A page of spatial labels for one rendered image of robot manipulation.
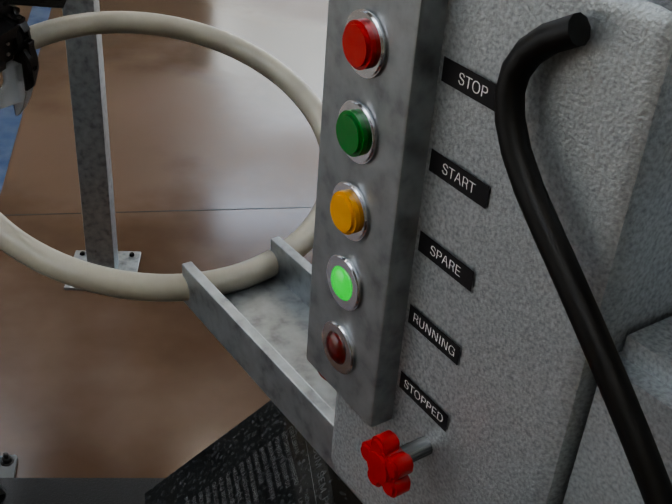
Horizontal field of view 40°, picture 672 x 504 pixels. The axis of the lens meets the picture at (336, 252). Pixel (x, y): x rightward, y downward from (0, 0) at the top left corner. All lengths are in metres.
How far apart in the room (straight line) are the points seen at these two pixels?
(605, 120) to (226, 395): 2.07
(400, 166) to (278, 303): 0.54
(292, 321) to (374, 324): 0.44
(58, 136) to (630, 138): 3.37
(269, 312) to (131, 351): 1.59
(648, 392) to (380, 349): 0.18
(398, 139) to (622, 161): 0.13
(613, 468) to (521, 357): 0.07
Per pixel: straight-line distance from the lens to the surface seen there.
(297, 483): 1.17
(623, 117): 0.40
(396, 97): 0.48
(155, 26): 1.33
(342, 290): 0.56
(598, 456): 0.48
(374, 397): 0.58
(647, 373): 0.46
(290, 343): 0.96
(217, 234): 3.04
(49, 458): 2.31
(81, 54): 2.52
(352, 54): 0.49
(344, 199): 0.53
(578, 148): 0.42
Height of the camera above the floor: 1.63
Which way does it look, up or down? 33 degrees down
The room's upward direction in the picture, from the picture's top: 5 degrees clockwise
